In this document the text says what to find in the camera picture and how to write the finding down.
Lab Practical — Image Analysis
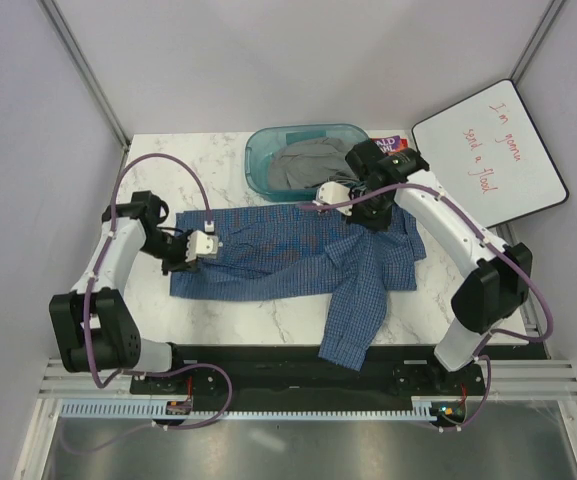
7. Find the blue checkered long sleeve shirt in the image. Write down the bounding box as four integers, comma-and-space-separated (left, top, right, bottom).
170, 204, 426, 371

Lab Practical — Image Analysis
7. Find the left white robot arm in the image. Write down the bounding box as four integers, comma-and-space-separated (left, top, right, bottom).
49, 191, 198, 393

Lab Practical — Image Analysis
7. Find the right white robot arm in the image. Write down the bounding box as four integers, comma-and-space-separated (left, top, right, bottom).
346, 140, 533, 394

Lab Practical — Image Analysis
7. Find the Roald Dahl book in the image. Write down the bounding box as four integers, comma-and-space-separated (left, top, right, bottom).
372, 135, 409, 155

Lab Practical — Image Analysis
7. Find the grey shirt in bin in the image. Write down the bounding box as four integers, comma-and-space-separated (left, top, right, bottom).
267, 137, 357, 190

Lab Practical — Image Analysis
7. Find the whiteboard with red writing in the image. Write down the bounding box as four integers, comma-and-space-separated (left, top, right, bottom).
411, 79, 569, 227

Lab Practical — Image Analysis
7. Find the teal plastic bin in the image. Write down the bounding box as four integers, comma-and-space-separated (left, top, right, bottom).
244, 123, 369, 202

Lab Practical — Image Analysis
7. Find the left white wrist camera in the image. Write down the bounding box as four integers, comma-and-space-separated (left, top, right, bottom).
185, 220, 221, 262

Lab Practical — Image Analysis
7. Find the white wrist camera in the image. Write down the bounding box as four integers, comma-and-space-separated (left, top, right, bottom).
313, 181, 351, 207
185, 220, 221, 262

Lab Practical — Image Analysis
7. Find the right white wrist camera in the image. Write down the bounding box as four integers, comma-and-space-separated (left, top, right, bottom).
313, 181, 351, 207

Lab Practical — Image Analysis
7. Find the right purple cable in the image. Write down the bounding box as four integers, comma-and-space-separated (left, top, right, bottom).
295, 183, 556, 433

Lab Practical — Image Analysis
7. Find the purple cable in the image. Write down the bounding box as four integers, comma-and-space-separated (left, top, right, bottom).
60, 153, 235, 453
295, 183, 556, 433

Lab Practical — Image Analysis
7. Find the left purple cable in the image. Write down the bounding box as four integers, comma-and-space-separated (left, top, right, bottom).
60, 153, 235, 453

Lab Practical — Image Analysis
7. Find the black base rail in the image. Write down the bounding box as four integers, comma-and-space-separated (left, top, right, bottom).
130, 346, 485, 410

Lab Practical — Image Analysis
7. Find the white slotted cable duct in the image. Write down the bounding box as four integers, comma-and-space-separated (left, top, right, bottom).
58, 396, 460, 421

